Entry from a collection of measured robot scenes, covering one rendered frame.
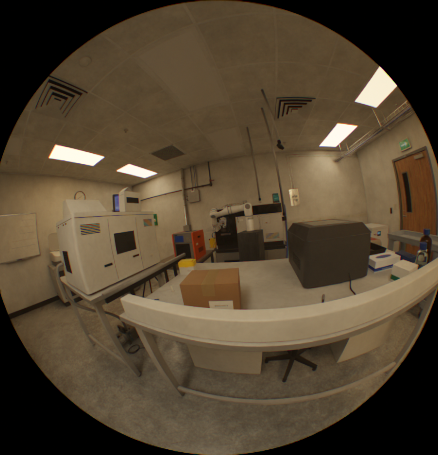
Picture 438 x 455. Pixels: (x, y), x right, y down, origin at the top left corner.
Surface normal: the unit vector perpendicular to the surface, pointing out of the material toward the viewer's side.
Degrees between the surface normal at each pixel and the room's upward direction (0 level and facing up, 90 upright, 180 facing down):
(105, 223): 90
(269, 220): 90
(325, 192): 90
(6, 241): 90
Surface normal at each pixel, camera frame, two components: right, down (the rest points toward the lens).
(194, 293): -0.14, 0.07
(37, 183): 0.96, -0.09
